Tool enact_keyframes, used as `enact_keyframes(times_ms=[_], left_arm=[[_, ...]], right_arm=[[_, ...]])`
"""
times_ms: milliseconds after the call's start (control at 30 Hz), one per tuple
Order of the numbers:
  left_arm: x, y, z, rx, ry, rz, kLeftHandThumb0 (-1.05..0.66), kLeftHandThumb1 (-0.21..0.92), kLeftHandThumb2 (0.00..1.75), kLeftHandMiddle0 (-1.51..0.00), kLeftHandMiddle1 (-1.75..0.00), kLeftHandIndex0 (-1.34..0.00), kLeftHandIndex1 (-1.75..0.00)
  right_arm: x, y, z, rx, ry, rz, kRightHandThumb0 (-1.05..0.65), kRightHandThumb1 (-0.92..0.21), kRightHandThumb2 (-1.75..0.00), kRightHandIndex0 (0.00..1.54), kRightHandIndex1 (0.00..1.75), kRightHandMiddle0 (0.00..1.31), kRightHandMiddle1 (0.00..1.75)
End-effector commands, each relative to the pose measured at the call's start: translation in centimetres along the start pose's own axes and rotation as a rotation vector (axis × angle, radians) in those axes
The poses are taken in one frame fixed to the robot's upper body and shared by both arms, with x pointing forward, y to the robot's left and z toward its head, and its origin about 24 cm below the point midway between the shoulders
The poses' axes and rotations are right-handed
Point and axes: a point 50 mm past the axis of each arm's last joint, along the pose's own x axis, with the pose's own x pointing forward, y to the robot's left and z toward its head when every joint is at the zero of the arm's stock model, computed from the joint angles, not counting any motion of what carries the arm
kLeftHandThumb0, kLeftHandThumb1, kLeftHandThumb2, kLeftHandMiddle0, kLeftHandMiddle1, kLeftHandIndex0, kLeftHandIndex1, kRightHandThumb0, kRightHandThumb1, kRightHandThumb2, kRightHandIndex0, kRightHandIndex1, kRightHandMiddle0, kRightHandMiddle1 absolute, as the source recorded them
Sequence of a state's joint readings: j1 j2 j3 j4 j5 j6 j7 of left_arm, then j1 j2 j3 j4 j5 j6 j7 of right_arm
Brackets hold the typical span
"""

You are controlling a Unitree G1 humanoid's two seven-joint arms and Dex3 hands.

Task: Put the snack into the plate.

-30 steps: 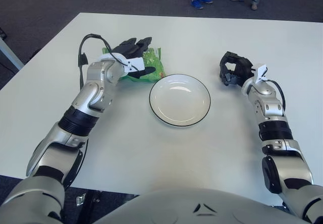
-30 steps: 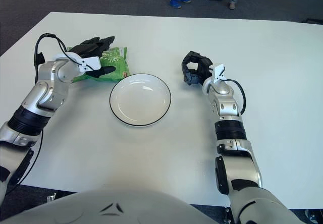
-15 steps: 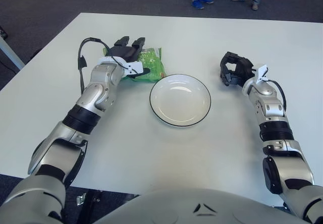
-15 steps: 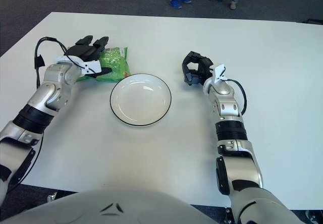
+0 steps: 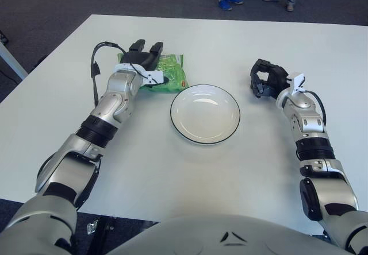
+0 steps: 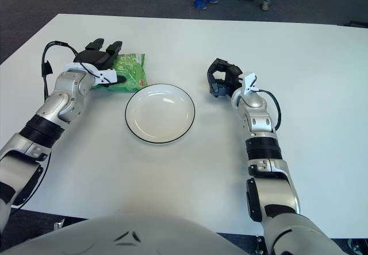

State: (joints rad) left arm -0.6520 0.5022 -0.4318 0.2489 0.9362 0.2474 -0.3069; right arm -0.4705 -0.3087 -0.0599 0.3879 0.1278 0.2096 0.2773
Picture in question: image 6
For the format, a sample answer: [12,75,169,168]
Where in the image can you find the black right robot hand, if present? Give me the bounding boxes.
[206,58,244,98]

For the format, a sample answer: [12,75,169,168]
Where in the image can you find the green snack bag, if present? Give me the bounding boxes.
[91,52,148,92]

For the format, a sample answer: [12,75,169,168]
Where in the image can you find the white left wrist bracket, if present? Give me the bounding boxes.
[63,62,118,85]

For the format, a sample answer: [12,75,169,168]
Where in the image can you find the white plate black rim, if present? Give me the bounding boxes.
[124,83,196,145]

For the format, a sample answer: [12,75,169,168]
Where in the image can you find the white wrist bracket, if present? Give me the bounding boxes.
[63,62,118,85]
[240,72,259,94]

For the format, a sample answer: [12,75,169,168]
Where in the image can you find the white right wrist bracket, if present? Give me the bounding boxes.
[240,72,259,94]

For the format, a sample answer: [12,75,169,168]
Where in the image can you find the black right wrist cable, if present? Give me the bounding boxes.
[257,90,282,131]

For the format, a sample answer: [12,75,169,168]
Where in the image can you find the grey robot torso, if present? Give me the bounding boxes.
[0,208,268,255]

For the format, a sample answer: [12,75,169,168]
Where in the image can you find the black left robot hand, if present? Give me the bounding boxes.
[73,38,127,85]

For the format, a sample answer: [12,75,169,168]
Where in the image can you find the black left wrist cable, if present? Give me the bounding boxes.
[41,40,109,101]

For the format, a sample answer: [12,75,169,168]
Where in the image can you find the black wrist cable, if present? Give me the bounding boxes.
[41,40,109,101]
[257,90,282,131]

